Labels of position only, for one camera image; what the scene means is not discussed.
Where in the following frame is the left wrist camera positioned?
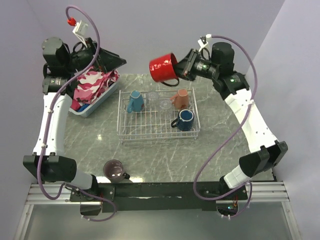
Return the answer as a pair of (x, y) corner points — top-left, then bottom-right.
(67, 17), (89, 47)

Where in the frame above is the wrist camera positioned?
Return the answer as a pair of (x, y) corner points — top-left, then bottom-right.
(67, 17), (89, 47)
(197, 34), (212, 52)

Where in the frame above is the dark blue mug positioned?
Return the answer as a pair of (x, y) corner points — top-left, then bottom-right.
(170, 109), (195, 132)

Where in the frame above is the pink camouflage cloth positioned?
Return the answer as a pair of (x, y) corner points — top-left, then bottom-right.
(70, 66), (120, 112)

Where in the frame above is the light blue floral mug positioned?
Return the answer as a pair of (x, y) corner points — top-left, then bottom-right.
(127, 90), (145, 114)

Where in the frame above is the red mug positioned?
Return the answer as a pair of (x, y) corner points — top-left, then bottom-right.
(149, 52), (180, 87)

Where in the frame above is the aluminium frame rail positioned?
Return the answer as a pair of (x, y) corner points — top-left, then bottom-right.
(24, 181), (291, 206)

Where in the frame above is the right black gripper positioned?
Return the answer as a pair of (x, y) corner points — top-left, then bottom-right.
(165, 48), (218, 82)

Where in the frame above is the clear glass tumbler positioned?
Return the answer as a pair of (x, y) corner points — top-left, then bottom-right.
(159, 98), (172, 112)
(146, 91), (159, 106)

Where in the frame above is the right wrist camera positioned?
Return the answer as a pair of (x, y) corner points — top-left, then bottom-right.
(197, 34), (212, 52)

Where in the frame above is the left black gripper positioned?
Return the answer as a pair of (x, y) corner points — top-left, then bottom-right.
(64, 37), (127, 74)

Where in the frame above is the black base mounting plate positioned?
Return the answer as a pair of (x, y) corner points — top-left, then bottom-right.
(69, 181), (248, 211)

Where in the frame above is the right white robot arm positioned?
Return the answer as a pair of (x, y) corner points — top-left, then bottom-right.
(173, 42), (288, 200)

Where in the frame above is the purple grey mug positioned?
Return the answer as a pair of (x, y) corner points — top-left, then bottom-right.
(103, 159), (131, 184)

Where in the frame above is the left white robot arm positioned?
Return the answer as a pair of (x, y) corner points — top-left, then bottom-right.
(23, 37), (127, 201)

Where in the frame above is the white plastic basket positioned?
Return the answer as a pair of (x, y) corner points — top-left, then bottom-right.
(69, 80), (120, 118)

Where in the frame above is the salmon pink mug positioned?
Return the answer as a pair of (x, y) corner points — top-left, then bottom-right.
(170, 89), (189, 110)

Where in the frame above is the white wire dish rack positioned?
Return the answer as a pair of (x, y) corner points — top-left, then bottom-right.
(116, 88), (201, 143)

